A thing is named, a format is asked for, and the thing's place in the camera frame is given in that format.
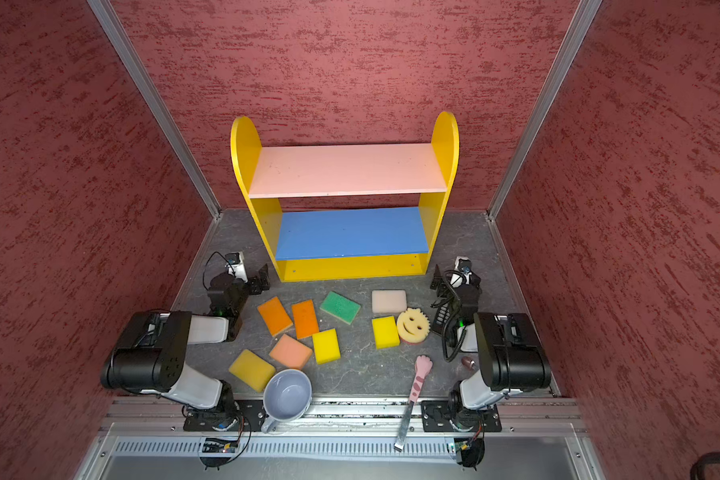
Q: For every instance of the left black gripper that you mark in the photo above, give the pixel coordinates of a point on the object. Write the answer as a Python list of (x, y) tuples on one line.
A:
[(250, 282)]

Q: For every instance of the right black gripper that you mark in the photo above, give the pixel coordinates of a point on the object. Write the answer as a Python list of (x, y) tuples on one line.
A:
[(456, 288)]

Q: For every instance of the orange sponge yellow base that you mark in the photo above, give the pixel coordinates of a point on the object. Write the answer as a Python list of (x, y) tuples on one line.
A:
[(275, 316), (305, 319)]

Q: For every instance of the green scrub sponge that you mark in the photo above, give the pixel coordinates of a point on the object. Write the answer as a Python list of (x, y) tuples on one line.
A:
[(340, 307)]

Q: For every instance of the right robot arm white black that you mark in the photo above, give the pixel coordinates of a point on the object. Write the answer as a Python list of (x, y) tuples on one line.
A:
[(510, 357)]

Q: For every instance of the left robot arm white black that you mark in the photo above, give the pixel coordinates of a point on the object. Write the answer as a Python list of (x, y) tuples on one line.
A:
[(149, 355)]

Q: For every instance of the yellow shelf unit pink blue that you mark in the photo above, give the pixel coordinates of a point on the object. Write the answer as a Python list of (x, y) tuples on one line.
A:
[(347, 243)]

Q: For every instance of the black calculator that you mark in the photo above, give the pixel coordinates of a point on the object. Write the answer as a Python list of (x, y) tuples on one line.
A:
[(440, 317)]

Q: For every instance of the smiley face yellow sponge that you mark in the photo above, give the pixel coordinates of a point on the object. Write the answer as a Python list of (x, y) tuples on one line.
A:
[(413, 326)]

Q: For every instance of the small pink cylinder object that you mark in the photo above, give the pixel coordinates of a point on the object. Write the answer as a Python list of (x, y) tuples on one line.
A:
[(469, 363)]

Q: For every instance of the salmon orange sponge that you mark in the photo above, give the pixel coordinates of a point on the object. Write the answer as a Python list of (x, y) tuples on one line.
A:
[(291, 353)]

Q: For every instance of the beige pink sponge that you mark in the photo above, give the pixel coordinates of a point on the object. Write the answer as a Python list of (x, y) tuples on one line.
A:
[(392, 302)]

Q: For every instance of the large yellow sponge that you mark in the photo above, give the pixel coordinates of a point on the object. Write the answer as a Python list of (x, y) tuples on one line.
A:
[(252, 370)]

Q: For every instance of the yellow square sponge right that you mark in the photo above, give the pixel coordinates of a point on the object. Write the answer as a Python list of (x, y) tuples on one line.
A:
[(385, 332)]

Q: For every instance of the yellow square sponge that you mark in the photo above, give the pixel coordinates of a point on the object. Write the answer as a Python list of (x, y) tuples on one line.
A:
[(326, 346), (385, 332)]

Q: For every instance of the yellow square sponge middle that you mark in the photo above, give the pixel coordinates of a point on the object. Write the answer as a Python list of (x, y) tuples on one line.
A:
[(326, 346)]

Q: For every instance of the grey blue mug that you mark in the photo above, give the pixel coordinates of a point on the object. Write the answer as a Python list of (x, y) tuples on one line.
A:
[(287, 396)]

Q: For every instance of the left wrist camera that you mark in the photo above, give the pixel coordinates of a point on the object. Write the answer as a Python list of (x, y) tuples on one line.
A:
[(235, 265)]

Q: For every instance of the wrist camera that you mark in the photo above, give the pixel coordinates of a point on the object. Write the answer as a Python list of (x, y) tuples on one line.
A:
[(462, 271), (235, 265)]

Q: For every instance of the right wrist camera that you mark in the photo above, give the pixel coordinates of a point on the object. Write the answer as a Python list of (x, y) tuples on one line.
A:
[(462, 271)]

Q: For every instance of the pink handled knife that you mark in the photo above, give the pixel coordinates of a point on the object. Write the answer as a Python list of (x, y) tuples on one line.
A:
[(423, 365)]

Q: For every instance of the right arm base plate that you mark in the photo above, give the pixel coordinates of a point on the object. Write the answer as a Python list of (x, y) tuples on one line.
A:
[(441, 417)]

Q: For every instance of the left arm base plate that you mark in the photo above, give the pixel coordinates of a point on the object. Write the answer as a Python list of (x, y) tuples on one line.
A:
[(246, 413)]

